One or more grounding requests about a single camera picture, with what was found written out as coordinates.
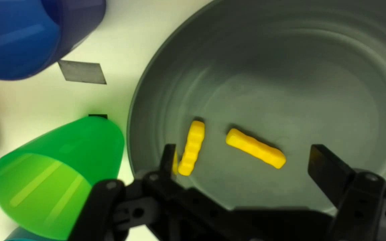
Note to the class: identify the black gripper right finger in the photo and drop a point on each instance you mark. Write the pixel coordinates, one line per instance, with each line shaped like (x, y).
(361, 205)

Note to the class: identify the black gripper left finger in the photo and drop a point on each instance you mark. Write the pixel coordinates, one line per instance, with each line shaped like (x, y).
(126, 209)

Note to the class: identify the yellow toy fry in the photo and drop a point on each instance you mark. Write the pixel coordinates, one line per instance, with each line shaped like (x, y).
(254, 148)
(193, 148)

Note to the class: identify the green plastic cup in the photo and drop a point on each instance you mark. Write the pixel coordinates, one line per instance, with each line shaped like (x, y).
(53, 178)

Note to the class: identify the blue plastic cup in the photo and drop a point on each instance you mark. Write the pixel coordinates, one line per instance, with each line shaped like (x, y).
(18, 35)

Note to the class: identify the small black tape mark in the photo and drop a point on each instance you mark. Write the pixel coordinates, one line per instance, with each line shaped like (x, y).
(97, 117)

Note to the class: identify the dark grey round plate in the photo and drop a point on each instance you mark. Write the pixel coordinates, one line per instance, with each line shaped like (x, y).
(290, 67)

